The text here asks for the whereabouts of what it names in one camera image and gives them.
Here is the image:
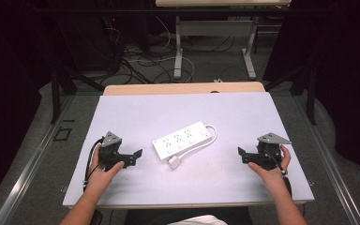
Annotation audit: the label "person's black trousers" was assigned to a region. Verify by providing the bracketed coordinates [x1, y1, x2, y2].
[122, 206, 255, 225]

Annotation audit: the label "white power strip cable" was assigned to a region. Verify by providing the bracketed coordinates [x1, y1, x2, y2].
[172, 124, 218, 161]

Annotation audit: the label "bundle of black floor cables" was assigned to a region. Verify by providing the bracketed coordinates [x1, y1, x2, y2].
[104, 18, 177, 86]

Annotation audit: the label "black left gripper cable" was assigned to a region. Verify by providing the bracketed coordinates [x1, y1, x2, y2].
[82, 136, 105, 192]

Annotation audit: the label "white table mat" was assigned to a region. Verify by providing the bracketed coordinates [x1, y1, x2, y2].
[62, 91, 316, 208]

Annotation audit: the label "white power plug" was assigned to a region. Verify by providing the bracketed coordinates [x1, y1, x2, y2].
[167, 155, 183, 171]

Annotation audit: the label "white desk with metal legs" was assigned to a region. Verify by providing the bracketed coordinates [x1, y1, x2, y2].
[155, 0, 293, 81]

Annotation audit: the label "person's right hand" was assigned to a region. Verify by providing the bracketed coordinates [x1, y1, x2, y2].
[247, 143, 293, 189]

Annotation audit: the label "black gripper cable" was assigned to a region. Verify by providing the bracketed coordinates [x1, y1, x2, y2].
[82, 136, 105, 192]
[263, 147, 293, 198]

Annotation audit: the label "person's left hand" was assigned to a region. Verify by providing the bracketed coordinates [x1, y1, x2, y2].
[84, 144, 126, 192]

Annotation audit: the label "dark curtain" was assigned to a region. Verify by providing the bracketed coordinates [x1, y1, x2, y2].
[0, 0, 59, 215]
[262, 0, 360, 184]

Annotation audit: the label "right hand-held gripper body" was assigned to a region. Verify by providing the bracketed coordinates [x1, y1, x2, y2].
[255, 132, 293, 172]

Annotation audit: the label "white floor cable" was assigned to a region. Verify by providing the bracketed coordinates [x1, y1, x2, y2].
[127, 14, 197, 84]

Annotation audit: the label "white power strip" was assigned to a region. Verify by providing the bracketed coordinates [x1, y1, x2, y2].
[151, 120, 214, 162]

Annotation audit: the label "person's white shirt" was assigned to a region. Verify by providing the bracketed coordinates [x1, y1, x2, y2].
[168, 214, 230, 225]

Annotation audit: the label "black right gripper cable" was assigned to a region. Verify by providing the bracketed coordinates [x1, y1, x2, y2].
[263, 147, 293, 198]

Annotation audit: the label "dark equipment cabinet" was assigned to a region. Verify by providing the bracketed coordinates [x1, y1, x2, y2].
[54, 12, 128, 73]

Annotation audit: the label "black horizontal frame bar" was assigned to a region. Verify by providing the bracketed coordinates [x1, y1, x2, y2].
[32, 7, 329, 15]

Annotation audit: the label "wooden table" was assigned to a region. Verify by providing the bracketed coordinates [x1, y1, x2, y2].
[62, 81, 316, 210]

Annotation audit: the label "black metal stand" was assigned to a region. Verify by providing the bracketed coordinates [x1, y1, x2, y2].
[49, 60, 107, 126]
[262, 64, 319, 127]

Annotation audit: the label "black floor socket frame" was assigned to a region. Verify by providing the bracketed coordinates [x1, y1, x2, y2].
[52, 127, 73, 143]

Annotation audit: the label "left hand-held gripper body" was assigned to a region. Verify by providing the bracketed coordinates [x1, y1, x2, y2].
[98, 130, 128, 173]

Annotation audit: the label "aluminium floor rail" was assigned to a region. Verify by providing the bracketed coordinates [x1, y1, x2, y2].
[293, 93, 360, 225]
[0, 94, 75, 225]

